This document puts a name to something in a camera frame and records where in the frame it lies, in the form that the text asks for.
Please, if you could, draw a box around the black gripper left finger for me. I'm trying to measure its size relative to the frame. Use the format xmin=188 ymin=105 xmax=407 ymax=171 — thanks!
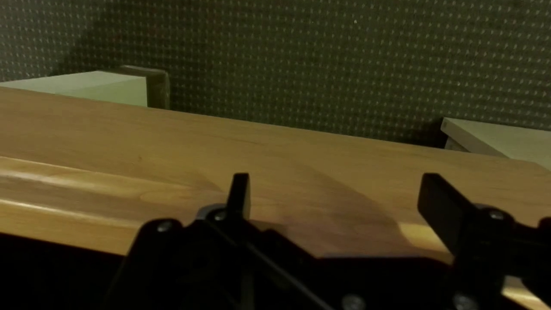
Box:
xmin=102 ymin=173 xmax=334 ymax=310

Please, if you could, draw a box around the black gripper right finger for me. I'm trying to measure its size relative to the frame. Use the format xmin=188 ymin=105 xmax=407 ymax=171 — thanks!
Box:
xmin=417 ymin=173 xmax=551 ymax=310

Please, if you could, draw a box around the wooden drawer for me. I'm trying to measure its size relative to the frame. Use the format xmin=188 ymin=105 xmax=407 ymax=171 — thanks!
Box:
xmin=0 ymin=88 xmax=551 ymax=310

